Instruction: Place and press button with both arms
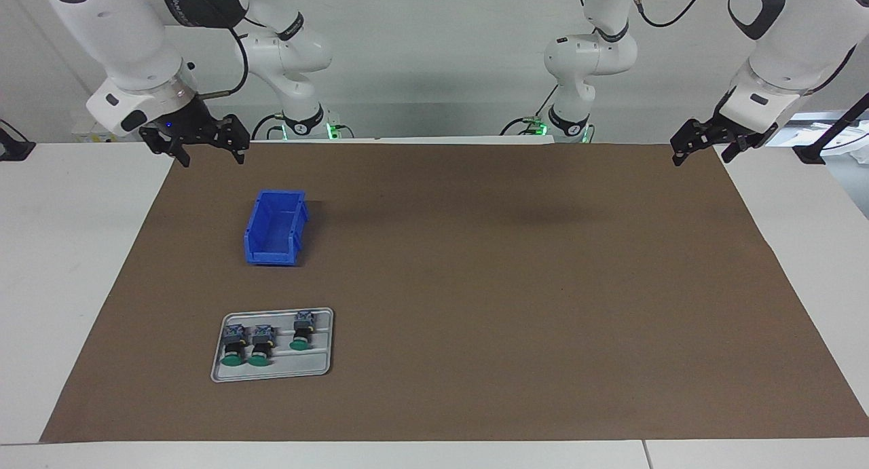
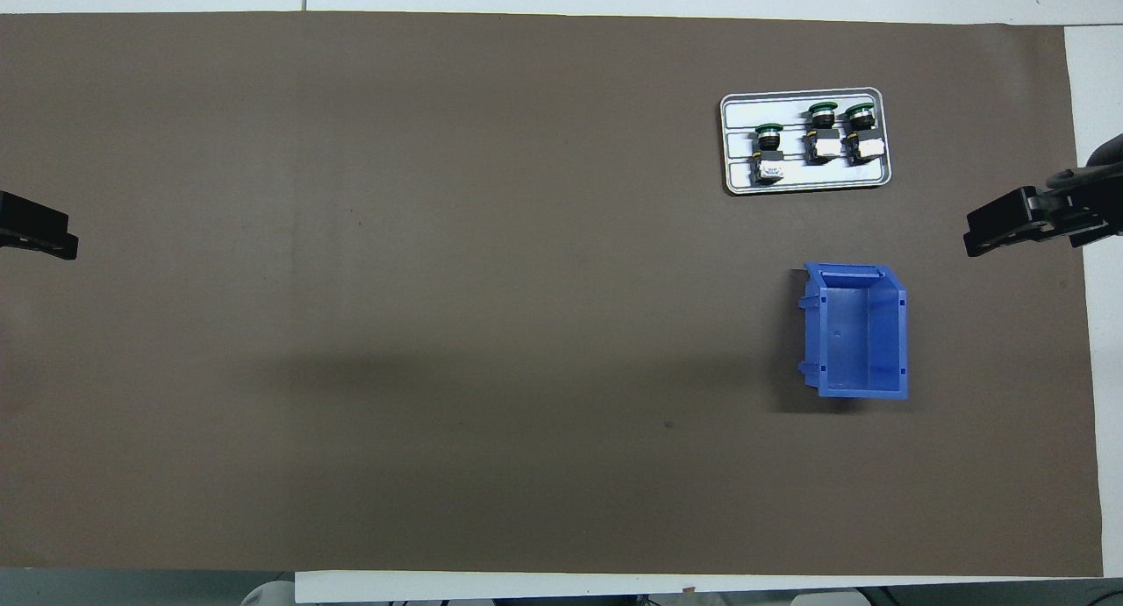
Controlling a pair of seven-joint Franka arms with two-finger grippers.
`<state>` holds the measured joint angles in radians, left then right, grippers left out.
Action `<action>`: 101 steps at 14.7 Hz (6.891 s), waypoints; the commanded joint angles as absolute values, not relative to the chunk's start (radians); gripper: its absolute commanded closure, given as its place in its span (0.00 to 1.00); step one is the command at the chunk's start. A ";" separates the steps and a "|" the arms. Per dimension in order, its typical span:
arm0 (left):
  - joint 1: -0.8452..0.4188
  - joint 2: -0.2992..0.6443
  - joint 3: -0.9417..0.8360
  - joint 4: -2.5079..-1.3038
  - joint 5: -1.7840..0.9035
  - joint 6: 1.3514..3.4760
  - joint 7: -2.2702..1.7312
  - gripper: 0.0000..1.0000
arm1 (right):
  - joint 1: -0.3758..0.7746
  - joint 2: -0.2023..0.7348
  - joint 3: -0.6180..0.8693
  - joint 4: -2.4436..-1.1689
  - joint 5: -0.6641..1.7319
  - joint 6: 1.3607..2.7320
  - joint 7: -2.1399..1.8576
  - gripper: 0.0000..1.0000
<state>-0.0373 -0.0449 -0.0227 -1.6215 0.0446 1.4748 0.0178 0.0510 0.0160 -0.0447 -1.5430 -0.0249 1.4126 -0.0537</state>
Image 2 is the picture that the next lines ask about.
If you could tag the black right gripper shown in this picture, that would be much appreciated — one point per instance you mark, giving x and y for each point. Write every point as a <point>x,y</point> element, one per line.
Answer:
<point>1083,204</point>

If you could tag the green push button switch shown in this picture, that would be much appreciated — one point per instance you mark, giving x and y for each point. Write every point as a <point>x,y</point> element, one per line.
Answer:
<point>861,137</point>
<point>769,154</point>
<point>822,137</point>

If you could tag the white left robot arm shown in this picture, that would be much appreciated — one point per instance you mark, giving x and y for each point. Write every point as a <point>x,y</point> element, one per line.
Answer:
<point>268,595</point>

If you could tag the blue plastic storage bin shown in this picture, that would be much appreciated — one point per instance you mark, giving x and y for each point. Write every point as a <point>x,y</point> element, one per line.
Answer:
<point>855,334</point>

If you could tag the silver metal tray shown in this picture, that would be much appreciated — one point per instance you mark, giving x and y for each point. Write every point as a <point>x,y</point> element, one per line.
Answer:
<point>746,178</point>

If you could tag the brown paper table mat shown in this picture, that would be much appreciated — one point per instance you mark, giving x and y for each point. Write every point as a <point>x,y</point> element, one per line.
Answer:
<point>439,238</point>

